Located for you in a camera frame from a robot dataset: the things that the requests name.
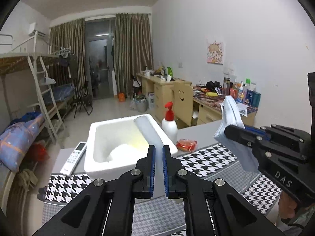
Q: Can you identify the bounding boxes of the blue patterned quilt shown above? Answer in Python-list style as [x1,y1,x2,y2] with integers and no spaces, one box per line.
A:
[0,113,46,172]

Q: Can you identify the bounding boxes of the tan cloth bundle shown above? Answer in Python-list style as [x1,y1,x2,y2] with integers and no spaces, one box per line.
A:
[17,168,38,190]

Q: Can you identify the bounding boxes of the red snack packet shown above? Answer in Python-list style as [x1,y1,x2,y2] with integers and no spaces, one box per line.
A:
[177,138,198,151]

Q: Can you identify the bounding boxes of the houndstooth table mat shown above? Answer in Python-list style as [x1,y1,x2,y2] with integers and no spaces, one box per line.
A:
[42,143,283,236]

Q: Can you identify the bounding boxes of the blue checked mattress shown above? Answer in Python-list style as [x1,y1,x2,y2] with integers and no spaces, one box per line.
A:
[48,84,75,100]

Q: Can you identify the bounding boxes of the white pump bottle red cap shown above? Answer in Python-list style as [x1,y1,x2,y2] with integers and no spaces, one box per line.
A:
[161,102,178,144]

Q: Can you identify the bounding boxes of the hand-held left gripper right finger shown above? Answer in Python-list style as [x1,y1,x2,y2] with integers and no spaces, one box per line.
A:
[163,146,287,236]

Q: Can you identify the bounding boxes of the dark hanging clothes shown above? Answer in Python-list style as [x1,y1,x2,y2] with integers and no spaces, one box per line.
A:
[58,53,78,79]

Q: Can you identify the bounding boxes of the glass balcony door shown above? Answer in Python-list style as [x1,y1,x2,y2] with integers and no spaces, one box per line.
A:
[85,17,116,99]

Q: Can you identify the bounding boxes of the light blue face mask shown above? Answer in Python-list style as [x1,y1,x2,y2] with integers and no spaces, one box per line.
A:
[213,95,259,172]

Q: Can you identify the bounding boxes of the wooden chair smiley cutout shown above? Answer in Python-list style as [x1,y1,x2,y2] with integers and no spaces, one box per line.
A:
[171,80,194,129]

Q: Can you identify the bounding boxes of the grey trash bin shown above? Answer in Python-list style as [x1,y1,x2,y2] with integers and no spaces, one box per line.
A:
[134,96,148,112]

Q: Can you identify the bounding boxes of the black folding chair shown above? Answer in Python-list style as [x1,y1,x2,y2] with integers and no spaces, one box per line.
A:
[132,75,143,96]
[73,81,94,118]

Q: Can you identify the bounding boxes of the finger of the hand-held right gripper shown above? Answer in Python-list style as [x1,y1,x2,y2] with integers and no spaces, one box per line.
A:
[245,125,310,143]
[224,125,265,150]

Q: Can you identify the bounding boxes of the white remote control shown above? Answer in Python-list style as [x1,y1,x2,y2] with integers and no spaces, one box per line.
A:
[60,142,88,176]

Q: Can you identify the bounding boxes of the red bag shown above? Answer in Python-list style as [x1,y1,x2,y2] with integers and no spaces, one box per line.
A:
[32,143,47,163]

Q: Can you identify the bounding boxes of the white foam box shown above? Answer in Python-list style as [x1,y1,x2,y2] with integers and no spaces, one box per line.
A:
[84,114,178,181]

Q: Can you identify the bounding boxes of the white bunk ladder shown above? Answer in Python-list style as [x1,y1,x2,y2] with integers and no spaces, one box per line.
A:
[27,55,67,144]

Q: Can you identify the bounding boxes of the person's right hand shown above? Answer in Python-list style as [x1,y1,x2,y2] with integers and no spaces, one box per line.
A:
[278,193,296,224]

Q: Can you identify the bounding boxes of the brown curtain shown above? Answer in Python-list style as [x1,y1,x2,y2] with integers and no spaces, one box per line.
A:
[114,13,154,96]
[49,18,85,99]

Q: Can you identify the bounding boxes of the row of toiletry bottles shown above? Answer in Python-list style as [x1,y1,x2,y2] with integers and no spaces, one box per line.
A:
[223,77,261,107]

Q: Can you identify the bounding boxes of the white metal bunk bed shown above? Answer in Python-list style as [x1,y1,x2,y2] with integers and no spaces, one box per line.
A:
[0,33,77,153]

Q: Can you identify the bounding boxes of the cartoon wall poster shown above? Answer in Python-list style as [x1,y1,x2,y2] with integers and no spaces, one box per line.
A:
[206,36,224,64]

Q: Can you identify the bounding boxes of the white air conditioner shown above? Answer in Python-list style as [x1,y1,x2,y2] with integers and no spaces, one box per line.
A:
[28,23,47,36]

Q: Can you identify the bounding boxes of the plain wooden desk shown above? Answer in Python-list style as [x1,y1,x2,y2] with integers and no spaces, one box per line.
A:
[136,72,192,123]

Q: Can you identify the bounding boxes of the printed paper sheets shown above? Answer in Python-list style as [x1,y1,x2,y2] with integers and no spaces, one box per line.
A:
[236,103,249,116]

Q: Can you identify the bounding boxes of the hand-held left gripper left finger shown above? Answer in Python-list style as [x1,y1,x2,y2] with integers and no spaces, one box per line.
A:
[32,145,156,236]

